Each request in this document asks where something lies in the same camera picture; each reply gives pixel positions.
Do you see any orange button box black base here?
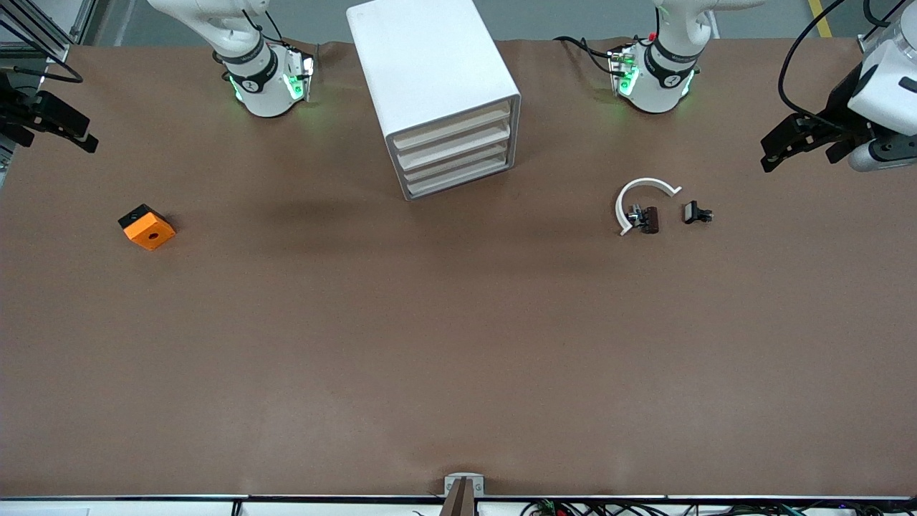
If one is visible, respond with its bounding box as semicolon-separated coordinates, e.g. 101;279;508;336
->
118;204;176;251

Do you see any white curved plastic piece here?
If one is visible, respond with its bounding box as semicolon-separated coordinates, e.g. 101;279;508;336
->
615;177;683;237

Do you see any dark brown block metal clip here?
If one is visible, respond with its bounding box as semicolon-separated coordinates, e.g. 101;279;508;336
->
627;204;661;235

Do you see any grey base connector plate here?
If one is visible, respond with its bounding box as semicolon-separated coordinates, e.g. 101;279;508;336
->
608;44;640;98
285;47;320;103

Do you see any brown table cover sheet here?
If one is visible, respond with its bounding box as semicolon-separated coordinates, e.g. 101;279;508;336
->
0;37;917;499

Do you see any black base cable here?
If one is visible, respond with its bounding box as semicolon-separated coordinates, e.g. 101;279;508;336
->
553;34;618;61
240;7;289;48

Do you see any grey metal table bracket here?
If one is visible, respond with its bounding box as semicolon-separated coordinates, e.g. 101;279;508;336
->
444;473;486;497

